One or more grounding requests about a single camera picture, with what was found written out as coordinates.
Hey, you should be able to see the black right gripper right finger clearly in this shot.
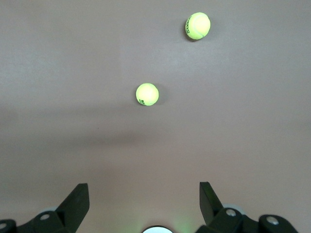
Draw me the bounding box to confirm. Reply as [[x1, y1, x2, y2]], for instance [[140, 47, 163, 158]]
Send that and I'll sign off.
[[195, 181, 298, 233]]

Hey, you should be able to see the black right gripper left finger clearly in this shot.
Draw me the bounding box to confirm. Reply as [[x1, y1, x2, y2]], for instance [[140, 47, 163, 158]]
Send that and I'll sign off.
[[0, 183, 89, 233]]

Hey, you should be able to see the yellow tennis ball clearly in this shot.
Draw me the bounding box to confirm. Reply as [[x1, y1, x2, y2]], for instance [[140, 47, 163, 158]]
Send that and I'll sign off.
[[184, 12, 211, 40], [135, 83, 160, 107]]

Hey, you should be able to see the brown table mat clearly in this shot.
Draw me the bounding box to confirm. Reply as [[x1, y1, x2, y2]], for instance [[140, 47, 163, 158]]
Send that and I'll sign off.
[[0, 0, 311, 233]]

